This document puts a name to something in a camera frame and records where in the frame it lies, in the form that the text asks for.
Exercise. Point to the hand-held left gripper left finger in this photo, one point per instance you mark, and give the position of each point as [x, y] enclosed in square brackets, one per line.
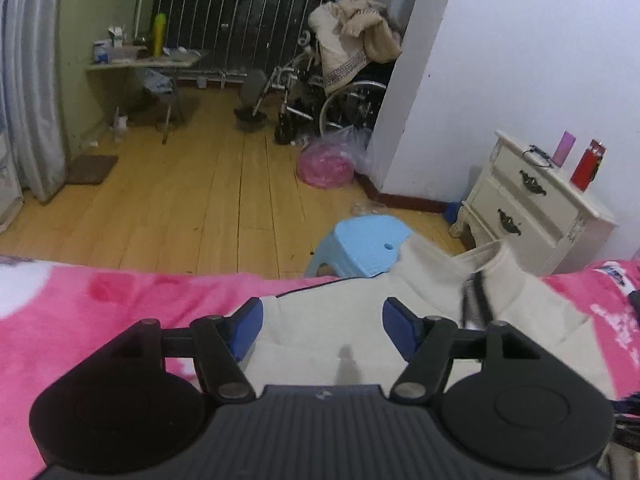
[248, 325]

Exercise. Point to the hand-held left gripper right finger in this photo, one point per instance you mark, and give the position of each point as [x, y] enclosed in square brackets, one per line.
[400, 327]

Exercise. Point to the cream jacket with black trim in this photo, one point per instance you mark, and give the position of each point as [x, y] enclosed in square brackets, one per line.
[325, 320]

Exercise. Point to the beige clothes pile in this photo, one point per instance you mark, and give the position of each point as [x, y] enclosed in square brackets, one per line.
[350, 35]

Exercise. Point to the blue plastic stool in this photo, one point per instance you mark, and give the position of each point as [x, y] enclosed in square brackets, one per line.
[360, 245]

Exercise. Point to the small blue object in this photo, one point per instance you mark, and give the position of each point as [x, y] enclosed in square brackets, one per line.
[452, 212]

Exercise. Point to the pink printed blanket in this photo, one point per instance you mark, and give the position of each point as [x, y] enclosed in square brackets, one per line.
[75, 310]

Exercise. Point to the pink plastic bag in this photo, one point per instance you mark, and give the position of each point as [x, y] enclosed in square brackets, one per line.
[325, 165]

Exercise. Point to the cream nightstand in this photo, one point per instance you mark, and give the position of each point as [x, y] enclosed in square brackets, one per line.
[550, 220]

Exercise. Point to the black eyeglasses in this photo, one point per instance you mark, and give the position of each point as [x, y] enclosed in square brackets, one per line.
[537, 156]

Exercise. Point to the brown doormat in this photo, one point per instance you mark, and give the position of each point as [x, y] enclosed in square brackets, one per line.
[92, 170]

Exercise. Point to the black garment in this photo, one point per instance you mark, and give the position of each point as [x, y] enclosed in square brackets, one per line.
[635, 300]

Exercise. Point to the white plastic bottle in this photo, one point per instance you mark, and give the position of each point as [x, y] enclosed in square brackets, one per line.
[120, 122]

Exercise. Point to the pink box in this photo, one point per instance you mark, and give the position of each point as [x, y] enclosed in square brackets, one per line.
[563, 150]

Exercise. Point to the red bottle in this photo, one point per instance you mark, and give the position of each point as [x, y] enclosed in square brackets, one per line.
[585, 170]

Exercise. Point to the wheelchair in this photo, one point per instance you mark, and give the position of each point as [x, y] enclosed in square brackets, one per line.
[370, 80]

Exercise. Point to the white water dispenser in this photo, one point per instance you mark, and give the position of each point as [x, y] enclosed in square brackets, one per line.
[10, 185]

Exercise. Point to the folding table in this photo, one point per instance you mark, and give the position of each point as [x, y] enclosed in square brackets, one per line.
[150, 60]

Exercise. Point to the yellow-green bottle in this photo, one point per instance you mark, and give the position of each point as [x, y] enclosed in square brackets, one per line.
[159, 35]

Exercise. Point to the metal railing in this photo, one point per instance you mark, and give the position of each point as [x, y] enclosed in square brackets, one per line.
[210, 20]

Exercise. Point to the white carton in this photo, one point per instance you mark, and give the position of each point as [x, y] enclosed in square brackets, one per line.
[117, 36]

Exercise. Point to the grey curtain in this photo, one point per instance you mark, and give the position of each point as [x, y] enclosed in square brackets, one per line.
[35, 85]

